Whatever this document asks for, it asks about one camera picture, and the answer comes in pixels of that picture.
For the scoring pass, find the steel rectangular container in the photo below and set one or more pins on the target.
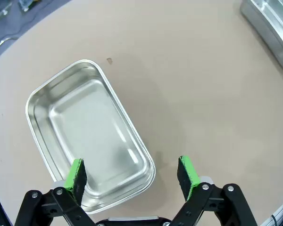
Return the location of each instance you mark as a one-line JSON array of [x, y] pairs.
[[271, 26], [89, 131]]

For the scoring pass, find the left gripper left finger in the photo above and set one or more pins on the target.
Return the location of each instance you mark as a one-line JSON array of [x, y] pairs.
[[75, 179]]

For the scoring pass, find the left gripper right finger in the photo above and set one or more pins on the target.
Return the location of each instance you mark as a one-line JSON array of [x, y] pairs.
[[188, 174]]

